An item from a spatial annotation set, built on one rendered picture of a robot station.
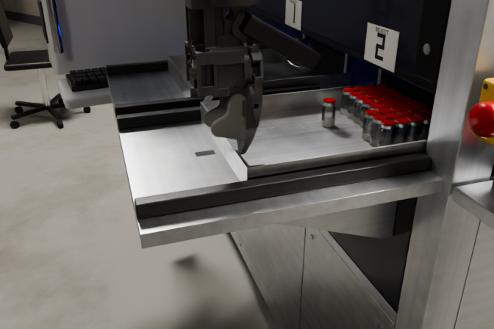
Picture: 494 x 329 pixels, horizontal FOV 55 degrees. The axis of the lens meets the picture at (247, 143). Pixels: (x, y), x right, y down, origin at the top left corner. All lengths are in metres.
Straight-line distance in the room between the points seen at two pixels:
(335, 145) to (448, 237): 0.21
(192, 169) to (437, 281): 0.39
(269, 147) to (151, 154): 0.18
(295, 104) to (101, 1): 0.75
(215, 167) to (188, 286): 1.18
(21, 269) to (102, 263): 0.30
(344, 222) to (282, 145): 0.15
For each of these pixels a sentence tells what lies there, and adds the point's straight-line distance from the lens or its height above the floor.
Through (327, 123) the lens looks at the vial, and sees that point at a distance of 0.80.
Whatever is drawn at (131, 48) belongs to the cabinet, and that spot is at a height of 0.86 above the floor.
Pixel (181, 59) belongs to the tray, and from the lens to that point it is 1.14.
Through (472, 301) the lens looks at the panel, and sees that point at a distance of 0.85.
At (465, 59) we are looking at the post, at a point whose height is 1.04.
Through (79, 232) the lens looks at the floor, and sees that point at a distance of 2.18.
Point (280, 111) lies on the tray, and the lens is 0.87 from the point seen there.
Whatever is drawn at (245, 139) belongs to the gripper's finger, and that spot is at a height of 0.94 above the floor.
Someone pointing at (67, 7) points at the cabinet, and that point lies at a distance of 1.44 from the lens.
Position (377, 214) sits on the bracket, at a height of 0.78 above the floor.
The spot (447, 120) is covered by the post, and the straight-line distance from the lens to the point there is 0.66.
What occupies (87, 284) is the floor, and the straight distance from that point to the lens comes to 1.90.
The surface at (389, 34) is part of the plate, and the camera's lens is 0.75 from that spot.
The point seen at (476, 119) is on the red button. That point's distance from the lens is 0.57.
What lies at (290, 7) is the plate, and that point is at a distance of 1.08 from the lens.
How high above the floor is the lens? 1.18
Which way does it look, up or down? 24 degrees down
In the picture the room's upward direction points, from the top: straight up
